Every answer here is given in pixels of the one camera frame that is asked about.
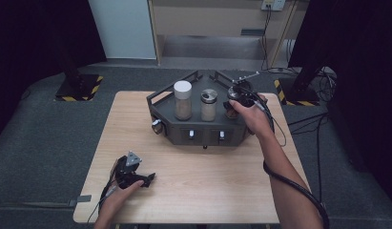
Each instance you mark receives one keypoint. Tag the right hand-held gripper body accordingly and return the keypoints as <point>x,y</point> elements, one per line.
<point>246,95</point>

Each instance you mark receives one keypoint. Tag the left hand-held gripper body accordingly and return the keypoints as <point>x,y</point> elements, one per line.
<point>127,175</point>

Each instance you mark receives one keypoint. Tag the glass jar with pale powder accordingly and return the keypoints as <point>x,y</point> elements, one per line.
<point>209,109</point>

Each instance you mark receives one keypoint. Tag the black corner spice rack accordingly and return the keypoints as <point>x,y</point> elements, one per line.
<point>196,127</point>

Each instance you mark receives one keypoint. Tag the tall glass jar white lid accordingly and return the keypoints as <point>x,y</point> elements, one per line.
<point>183,105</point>

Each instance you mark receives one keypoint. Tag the person's left hand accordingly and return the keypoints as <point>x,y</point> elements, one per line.
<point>115,200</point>

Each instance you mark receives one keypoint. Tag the person's right hand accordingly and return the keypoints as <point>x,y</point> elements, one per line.
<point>257,122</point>

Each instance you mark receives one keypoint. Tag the black stand with striped base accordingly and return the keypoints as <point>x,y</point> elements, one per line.
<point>298,93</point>
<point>77,89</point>

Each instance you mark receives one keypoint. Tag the grey tape strip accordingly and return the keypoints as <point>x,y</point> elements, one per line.
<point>79,199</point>

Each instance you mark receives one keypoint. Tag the grey rectangular label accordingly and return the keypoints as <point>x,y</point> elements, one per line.
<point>252,32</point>

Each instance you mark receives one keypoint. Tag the wooden shelf unit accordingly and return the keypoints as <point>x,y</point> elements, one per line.
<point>200,19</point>

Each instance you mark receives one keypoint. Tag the dark curtain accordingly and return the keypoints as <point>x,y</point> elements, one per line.
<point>31,47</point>
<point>368,63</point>

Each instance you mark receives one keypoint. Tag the white wall socket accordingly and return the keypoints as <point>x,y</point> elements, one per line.
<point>273,4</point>

